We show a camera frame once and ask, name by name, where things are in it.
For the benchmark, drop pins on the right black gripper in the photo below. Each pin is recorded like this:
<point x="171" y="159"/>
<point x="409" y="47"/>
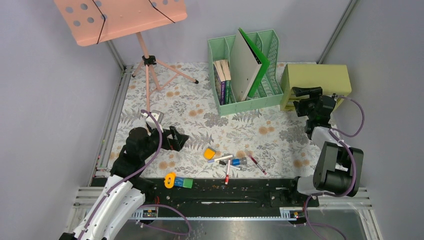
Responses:
<point x="314" y="94"/>

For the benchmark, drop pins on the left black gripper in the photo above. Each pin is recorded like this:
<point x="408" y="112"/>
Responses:
<point x="178" y="141"/>

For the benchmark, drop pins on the olive green drawer box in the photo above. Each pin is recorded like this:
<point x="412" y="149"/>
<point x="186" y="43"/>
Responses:
<point x="332" y="78"/>

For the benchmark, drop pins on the yellow blue green toy block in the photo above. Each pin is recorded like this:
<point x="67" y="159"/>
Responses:
<point x="171" y="180"/>

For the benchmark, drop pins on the green file organizer rack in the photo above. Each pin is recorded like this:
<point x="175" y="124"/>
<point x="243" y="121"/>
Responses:
<point x="269" y="92"/>

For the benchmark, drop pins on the purple paperback book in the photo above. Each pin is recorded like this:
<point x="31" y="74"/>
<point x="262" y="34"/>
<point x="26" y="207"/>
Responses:
<point x="220" y="82"/>

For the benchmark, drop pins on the treehouse paperback book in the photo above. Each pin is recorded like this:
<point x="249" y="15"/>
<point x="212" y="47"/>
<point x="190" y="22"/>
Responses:
<point x="227" y="75"/>

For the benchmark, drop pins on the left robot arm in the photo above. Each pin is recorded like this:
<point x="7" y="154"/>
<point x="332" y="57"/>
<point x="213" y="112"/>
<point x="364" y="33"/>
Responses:
<point x="125" y="191"/>

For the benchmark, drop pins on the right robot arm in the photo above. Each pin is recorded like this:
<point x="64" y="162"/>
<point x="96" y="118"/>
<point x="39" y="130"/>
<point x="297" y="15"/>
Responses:
<point x="339" y="166"/>

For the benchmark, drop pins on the yellow grey eraser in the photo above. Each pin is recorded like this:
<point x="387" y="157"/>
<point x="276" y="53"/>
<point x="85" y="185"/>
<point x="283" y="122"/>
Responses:
<point x="209" y="153"/>

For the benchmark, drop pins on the red white marker pen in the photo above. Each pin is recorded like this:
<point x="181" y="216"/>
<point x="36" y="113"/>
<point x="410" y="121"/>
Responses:
<point x="227" y="176"/>

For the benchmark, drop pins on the blue grey glue stick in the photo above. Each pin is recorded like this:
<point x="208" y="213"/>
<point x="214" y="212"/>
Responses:
<point x="239" y="161"/>

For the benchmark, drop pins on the pink music stand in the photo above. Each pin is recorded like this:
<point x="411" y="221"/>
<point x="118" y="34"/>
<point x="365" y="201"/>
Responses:
<point x="95" y="21"/>

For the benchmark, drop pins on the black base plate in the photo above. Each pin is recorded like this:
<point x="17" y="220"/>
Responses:
<point x="211" y="198"/>

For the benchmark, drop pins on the aluminium frame rail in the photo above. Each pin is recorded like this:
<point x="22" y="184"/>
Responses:
<point x="105" y="145"/>

